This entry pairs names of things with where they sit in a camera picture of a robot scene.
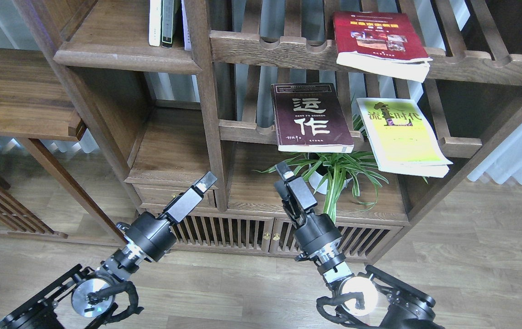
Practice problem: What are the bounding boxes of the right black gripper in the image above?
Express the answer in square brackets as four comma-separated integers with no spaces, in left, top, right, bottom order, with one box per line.
[274,162,317,225]

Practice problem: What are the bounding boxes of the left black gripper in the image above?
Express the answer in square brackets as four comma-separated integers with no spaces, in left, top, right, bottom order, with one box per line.
[164,171,217,223]

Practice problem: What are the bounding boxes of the dark brown book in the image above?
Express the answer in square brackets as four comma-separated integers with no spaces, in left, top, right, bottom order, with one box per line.
[270,83,355,154]

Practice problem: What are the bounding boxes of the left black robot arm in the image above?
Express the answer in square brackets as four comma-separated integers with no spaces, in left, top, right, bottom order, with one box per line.
[0,171,217,329]

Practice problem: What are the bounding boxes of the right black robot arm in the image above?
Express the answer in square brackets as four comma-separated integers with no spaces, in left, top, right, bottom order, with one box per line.
[274,162,439,329]

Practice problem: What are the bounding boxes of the white plant pot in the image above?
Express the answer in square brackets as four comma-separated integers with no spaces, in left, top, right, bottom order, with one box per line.
[309,166,352,195]

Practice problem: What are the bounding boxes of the green spider plant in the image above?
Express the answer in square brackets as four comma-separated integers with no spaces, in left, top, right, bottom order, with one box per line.
[256,98,430,224]

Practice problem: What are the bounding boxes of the dark wooden bookshelf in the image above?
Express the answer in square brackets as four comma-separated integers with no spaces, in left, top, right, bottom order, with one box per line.
[15,0,522,264]

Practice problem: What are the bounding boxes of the yellow green book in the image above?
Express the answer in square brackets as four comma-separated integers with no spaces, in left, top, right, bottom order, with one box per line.
[357,98,452,178]

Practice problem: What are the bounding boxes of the pale upright book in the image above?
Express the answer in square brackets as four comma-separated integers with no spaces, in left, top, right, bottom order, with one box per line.
[181,0,192,51]

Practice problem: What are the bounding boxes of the red book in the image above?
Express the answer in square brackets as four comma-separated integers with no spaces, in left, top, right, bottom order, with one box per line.
[333,11,432,83]

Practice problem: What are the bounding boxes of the dark green upright book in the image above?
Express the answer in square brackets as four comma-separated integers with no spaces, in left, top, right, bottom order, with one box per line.
[161,0,181,48]

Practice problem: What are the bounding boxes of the white upright book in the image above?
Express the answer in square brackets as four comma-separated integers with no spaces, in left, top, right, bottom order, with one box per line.
[148,0,163,47]

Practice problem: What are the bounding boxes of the wooden side table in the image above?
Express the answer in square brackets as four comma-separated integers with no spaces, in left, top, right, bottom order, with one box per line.
[0,48,126,245]

